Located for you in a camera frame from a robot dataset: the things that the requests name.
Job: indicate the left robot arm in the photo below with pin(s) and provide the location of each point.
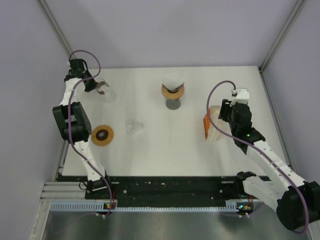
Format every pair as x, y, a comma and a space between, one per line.
74, 125

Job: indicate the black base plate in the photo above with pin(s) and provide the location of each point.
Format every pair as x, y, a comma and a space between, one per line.
181, 203

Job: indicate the orange coffee filter box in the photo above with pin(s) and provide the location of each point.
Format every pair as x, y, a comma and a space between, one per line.
210, 132

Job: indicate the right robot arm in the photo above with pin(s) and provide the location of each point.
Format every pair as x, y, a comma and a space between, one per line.
295, 200

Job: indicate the aluminium frame rail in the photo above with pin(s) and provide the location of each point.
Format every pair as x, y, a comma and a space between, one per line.
57, 190

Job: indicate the clear glass carafe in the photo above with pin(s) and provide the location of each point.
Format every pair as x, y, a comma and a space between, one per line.
105, 91

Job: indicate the grey cable duct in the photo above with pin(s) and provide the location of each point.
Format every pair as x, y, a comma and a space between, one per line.
102, 207

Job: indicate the clear glass dripper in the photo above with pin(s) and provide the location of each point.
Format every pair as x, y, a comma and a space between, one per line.
133, 126

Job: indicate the grey glass carafe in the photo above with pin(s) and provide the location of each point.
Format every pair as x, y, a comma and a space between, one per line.
173, 104

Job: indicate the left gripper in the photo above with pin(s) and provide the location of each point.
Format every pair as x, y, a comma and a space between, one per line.
92, 86

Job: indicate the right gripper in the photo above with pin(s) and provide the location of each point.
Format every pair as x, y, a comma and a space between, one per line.
225, 109

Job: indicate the grey glass dripper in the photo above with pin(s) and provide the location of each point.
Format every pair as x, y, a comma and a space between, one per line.
172, 87

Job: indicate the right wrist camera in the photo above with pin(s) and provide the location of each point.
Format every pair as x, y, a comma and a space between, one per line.
241, 96

